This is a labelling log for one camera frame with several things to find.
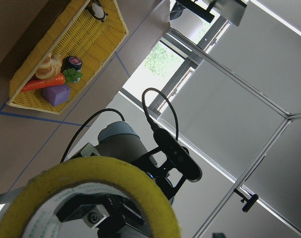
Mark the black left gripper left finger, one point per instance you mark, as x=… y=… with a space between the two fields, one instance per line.
x=88 y=208

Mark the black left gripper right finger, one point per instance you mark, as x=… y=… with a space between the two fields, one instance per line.
x=124 y=207

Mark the yellow tape roll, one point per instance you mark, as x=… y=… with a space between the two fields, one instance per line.
x=32 y=213

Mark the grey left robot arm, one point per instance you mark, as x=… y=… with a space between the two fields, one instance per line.
x=117 y=140

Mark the yellow woven basket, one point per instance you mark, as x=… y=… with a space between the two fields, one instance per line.
x=74 y=33

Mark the purple foam block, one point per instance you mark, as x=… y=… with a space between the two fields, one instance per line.
x=56 y=95

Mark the toy carrot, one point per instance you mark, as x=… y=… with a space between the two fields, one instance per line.
x=67 y=76

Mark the toy croissant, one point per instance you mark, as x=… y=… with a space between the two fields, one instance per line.
x=50 y=67

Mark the small dark can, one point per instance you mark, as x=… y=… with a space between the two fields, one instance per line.
x=72 y=63

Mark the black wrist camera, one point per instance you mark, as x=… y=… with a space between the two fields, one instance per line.
x=178 y=156

